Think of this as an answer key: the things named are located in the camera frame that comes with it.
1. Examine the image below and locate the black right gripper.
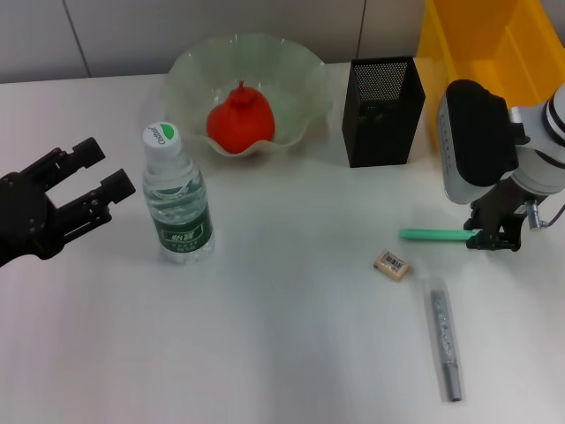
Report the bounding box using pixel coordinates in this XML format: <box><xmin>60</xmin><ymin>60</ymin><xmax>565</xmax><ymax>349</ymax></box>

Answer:
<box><xmin>463</xmin><ymin>180</ymin><xmax>531</xmax><ymax>253</ymax></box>

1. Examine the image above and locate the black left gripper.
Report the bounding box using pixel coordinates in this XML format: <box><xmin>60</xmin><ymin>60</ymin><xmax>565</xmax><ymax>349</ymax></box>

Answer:
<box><xmin>0</xmin><ymin>136</ymin><xmax>137</xmax><ymax>269</ymax></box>

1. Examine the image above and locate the mint green utility knife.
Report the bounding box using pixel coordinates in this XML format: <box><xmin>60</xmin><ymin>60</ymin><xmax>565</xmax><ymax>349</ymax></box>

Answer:
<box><xmin>399</xmin><ymin>227</ymin><xmax>485</xmax><ymax>243</ymax></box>

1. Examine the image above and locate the beige eraser with barcode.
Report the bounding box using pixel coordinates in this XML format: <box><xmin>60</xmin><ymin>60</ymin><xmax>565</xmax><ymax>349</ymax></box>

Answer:
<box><xmin>373</xmin><ymin>248</ymin><xmax>412</xmax><ymax>284</ymax></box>

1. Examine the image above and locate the clear green-label water bottle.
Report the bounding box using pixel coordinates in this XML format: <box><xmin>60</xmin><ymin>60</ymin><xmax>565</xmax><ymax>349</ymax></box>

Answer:
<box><xmin>141</xmin><ymin>122</ymin><xmax>216</xmax><ymax>266</ymax></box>

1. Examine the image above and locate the red pear-shaped fruit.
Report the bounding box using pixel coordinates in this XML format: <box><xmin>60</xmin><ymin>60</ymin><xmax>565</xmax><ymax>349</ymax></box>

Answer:
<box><xmin>206</xmin><ymin>79</ymin><xmax>277</xmax><ymax>156</ymax></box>

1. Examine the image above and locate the grey pen in clear sleeve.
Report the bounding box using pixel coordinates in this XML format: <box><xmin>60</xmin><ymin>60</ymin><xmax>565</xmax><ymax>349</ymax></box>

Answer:
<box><xmin>422</xmin><ymin>276</ymin><xmax>465</xmax><ymax>404</ymax></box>

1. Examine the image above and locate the black mesh pen holder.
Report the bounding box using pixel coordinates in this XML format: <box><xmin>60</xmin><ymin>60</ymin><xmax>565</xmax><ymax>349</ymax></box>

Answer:
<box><xmin>341</xmin><ymin>55</ymin><xmax>427</xmax><ymax>170</ymax></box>

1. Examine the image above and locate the pale green wavy fruit bowl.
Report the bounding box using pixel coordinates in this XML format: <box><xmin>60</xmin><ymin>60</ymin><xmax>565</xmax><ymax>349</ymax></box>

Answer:
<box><xmin>160</xmin><ymin>31</ymin><xmax>334</xmax><ymax>160</ymax></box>

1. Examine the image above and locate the yellow plastic storage bin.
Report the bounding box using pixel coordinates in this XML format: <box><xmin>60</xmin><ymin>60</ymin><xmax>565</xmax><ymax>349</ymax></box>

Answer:
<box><xmin>415</xmin><ymin>0</ymin><xmax>565</xmax><ymax>154</ymax></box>

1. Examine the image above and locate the grey right gripper cable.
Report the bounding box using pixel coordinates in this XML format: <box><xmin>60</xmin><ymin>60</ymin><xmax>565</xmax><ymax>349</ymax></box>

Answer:
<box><xmin>527</xmin><ymin>198</ymin><xmax>561</xmax><ymax>231</ymax></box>

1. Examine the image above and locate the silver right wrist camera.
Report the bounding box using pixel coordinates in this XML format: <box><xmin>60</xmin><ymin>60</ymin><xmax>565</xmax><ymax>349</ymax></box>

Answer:
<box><xmin>439</xmin><ymin>79</ymin><xmax>529</xmax><ymax>205</ymax></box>

